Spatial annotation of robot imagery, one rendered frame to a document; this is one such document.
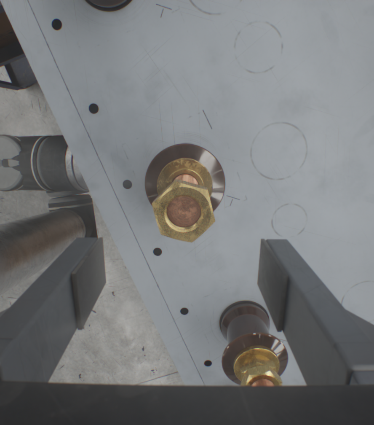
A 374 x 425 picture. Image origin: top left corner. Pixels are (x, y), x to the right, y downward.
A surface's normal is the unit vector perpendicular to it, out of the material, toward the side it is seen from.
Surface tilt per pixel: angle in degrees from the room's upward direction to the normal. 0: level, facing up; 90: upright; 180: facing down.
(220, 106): 0
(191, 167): 0
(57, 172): 15
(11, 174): 9
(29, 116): 0
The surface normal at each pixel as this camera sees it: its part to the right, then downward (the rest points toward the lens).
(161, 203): 0.00, 0.28
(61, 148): -0.19, -0.35
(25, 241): 0.87, -0.48
